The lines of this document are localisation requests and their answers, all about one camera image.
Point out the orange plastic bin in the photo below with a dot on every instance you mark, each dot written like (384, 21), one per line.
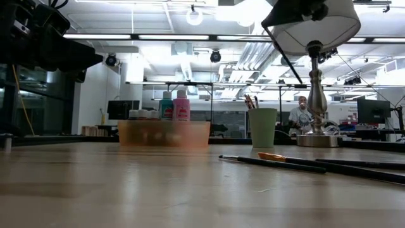
(164, 134)

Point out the table lamp white shade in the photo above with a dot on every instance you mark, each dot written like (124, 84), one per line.
(316, 95)

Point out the yellow bottle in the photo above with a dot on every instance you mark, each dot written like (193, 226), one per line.
(103, 118)

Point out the black office chair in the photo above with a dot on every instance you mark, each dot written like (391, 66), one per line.
(218, 128)

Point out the long ceiling light bar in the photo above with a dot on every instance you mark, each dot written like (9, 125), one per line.
(174, 37)
(95, 36)
(240, 38)

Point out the large teal paint bottle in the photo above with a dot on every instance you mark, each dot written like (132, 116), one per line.
(166, 107)

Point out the person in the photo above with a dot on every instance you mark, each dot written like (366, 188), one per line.
(299, 118)

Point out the cluttered background desk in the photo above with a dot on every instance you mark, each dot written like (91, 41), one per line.
(364, 128)

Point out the green plastic cup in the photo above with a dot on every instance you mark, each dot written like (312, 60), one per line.
(262, 130)

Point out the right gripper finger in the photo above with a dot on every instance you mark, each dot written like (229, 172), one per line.
(281, 19)
(288, 4)

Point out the black computer monitor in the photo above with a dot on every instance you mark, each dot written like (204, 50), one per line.
(373, 111)
(121, 110)

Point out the large pink paint bottle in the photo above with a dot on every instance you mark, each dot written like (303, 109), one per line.
(181, 109)

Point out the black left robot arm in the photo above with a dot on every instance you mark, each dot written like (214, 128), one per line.
(16, 31)

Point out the silver aluminium bracket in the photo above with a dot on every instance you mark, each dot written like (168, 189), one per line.
(8, 142)

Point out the black framed glass partition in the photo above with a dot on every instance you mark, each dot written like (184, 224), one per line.
(47, 111)

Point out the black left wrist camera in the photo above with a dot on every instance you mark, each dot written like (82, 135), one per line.
(52, 19)

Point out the black ceiling spotlight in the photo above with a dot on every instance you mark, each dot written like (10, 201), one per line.
(215, 57)
(110, 60)

